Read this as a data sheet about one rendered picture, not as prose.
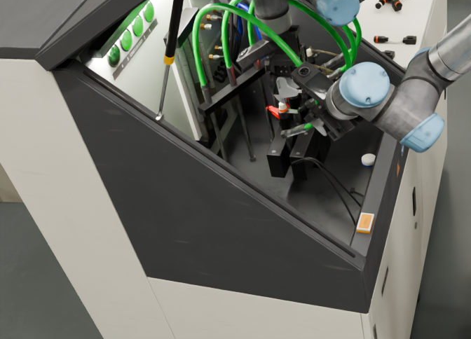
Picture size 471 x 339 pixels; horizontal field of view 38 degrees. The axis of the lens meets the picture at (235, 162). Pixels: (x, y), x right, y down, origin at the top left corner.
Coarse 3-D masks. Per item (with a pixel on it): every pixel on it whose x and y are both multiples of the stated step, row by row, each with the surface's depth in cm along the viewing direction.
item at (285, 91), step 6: (282, 78) 157; (282, 84) 159; (282, 90) 160; (288, 90) 159; (294, 90) 159; (276, 96) 161; (282, 96) 161; (288, 96) 161; (294, 96) 160; (282, 102) 163
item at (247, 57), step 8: (264, 40) 154; (248, 48) 159; (256, 48) 154; (264, 48) 153; (272, 48) 152; (240, 56) 158; (248, 56) 156; (256, 56) 155; (240, 64) 158; (248, 64) 157
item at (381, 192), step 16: (384, 144) 171; (400, 144) 176; (384, 160) 167; (400, 160) 178; (384, 176) 163; (400, 176) 180; (368, 192) 160; (384, 192) 160; (368, 208) 156; (384, 208) 162; (384, 224) 163; (352, 240) 150; (368, 240) 149; (384, 240) 165; (368, 256) 148; (368, 272) 150
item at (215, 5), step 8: (208, 8) 148; (216, 8) 146; (224, 8) 144; (232, 8) 142; (200, 16) 152; (240, 16) 142; (248, 16) 140; (256, 24) 140; (264, 24) 140; (264, 32) 140; (272, 32) 139; (280, 40) 139; (288, 48) 138; (296, 56) 139; (200, 64) 166; (296, 64) 139; (200, 72) 167; (200, 80) 169
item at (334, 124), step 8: (320, 104) 133; (320, 112) 134; (328, 112) 133; (328, 120) 133; (336, 120) 133; (344, 120) 129; (352, 120) 127; (360, 120) 128; (336, 128) 133; (344, 128) 133; (352, 128) 129; (336, 136) 134
